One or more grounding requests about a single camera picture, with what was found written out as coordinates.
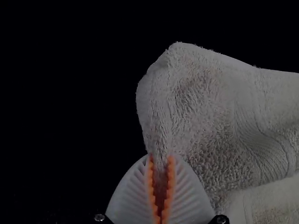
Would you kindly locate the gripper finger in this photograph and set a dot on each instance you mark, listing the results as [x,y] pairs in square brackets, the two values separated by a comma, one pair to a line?
[130,196]
[187,198]

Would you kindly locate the pale towel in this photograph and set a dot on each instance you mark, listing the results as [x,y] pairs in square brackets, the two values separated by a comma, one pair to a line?
[222,121]

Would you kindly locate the black mat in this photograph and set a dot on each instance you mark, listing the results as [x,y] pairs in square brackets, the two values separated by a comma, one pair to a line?
[58,93]

